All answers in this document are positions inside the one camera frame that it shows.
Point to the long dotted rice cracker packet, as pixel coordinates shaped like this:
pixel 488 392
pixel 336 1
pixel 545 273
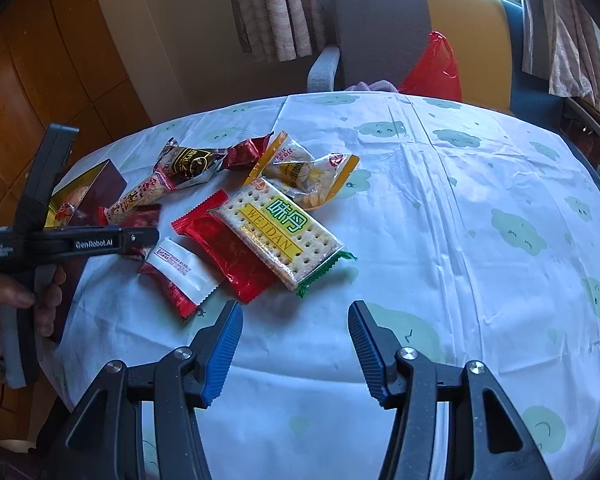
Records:
pixel 135 197

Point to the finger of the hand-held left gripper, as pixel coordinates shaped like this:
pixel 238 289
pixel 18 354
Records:
pixel 137 241

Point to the shiny dark red foil packet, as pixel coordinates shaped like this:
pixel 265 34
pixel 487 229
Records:
pixel 247 152

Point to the pink cloth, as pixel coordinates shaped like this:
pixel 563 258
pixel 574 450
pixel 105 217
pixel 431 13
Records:
pixel 370 86

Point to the cracker packet with green label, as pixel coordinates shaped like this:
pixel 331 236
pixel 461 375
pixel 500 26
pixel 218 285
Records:
pixel 275 230

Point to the grey yellow blue armchair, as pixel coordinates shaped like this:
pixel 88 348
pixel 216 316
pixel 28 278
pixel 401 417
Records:
pixel 380 25

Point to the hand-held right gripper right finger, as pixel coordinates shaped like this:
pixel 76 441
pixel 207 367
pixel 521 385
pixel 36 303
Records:
pixel 367 350

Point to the dark gold foil snack packet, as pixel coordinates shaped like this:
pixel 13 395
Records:
pixel 190 165

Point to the beige patterned curtain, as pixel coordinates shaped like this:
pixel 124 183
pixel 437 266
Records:
pixel 565 35
pixel 275 10

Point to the wooden cabinet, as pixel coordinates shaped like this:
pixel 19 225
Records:
pixel 30 85

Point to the brown box with yellow inside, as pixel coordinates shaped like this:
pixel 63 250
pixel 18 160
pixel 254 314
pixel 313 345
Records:
pixel 102 185

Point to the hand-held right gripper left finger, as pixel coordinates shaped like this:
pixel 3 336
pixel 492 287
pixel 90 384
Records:
pixel 225 350

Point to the small dark red packet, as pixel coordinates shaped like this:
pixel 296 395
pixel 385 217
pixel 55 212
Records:
pixel 145 217

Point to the white and red snack packet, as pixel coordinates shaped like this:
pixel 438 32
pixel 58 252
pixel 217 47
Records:
pixel 180 270

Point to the red plastic bag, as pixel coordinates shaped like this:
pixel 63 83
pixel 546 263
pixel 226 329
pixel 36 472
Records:
pixel 430 70

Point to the clear snack packet yellow edges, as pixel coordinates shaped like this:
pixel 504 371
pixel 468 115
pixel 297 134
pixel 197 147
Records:
pixel 305 180

